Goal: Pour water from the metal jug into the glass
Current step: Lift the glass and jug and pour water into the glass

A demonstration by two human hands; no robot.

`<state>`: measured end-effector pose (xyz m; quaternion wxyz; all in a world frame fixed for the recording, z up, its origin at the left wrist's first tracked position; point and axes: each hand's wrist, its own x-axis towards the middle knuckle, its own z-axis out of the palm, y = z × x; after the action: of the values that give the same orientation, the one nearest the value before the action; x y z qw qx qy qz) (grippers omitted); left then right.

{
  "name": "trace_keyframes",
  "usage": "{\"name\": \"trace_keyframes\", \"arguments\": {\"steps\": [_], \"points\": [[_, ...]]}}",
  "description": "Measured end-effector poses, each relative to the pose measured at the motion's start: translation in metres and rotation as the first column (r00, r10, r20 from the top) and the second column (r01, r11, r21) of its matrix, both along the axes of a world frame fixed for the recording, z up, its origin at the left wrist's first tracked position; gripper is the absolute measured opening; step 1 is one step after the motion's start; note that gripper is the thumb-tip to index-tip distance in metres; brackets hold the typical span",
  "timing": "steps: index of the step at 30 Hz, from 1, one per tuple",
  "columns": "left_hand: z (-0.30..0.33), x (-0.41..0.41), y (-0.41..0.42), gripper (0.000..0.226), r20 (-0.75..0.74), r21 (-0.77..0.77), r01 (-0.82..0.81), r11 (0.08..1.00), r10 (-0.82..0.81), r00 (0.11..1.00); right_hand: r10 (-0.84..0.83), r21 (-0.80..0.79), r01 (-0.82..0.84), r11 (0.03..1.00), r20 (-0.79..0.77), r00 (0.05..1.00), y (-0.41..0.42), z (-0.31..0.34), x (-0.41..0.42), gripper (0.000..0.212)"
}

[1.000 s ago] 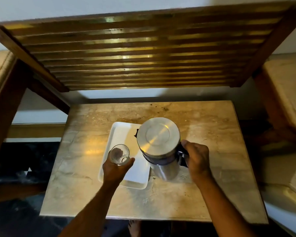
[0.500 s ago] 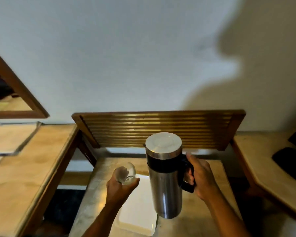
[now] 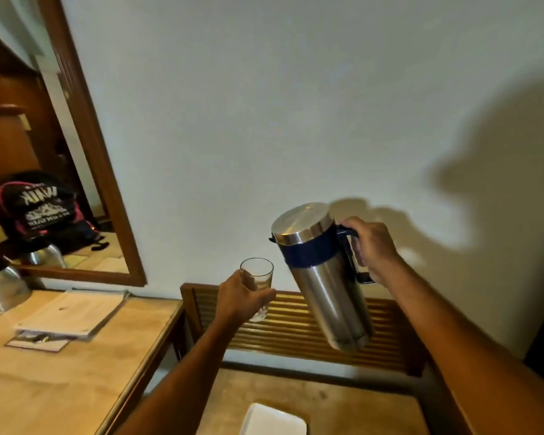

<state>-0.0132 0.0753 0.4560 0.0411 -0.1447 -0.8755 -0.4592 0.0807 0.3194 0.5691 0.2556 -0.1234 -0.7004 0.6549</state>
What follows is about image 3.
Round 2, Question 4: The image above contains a person's left hand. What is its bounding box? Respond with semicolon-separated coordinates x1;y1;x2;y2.
213;269;277;329

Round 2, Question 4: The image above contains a person's right hand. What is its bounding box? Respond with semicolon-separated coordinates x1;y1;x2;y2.
340;216;407;287

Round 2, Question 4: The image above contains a clear drinking glass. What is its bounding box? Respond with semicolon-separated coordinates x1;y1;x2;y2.
240;257;275;323

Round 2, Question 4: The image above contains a steel jug with blue band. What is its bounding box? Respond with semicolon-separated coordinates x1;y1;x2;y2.
268;202;376;353

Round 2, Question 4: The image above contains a person's right forearm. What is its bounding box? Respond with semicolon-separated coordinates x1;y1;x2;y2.
381;260;544;435

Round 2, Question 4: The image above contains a person's left forearm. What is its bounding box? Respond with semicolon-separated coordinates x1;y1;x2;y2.
113;312;238;435

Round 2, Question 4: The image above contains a wooden slatted luggage rack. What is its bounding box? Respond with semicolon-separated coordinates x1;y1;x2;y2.
180;282;470;435

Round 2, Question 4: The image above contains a white rectangular tray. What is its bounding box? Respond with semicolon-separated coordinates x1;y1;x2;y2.
239;402;308;435

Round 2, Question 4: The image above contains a wooden cover folder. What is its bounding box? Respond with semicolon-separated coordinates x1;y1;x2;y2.
14;289;130;340

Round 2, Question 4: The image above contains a steel kettle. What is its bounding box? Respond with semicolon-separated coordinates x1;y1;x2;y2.
0;256;32;314

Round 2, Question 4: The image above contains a wooden framed wall mirror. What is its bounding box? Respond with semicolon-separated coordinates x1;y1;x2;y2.
0;0;147;288

